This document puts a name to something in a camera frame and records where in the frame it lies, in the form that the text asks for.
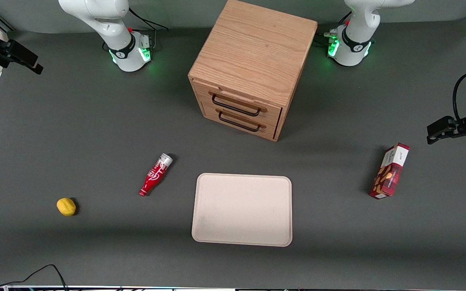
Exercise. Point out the red cookie box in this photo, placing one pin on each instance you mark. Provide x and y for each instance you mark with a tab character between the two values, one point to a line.
390	171

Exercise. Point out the wooden drawer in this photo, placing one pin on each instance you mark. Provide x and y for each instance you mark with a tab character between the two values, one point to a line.
212	113
271	114

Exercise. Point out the yellow lemon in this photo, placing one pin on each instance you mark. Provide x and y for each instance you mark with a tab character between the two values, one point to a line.
66	206

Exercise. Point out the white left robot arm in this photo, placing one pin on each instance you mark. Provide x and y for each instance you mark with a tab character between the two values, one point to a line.
356	40

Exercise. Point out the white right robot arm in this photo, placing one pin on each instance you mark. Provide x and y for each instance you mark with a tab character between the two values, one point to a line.
107	24

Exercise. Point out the beige plastic tray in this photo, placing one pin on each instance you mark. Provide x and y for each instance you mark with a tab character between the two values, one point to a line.
242	210

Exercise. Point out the red cola bottle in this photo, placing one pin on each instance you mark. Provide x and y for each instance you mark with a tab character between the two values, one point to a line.
154	176

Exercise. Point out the oak wooden drawer cabinet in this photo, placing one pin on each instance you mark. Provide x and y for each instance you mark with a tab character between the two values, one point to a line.
253	48

